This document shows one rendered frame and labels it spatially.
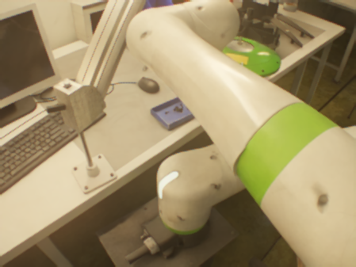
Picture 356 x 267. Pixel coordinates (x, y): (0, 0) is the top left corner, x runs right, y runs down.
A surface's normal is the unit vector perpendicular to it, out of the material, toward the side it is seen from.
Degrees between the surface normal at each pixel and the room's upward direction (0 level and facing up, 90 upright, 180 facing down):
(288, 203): 72
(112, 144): 0
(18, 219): 0
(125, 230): 0
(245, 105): 36
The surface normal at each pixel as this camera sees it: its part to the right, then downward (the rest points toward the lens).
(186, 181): 0.00, -0.55
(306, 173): -0.60, -0.33
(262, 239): 0.02, -0.73
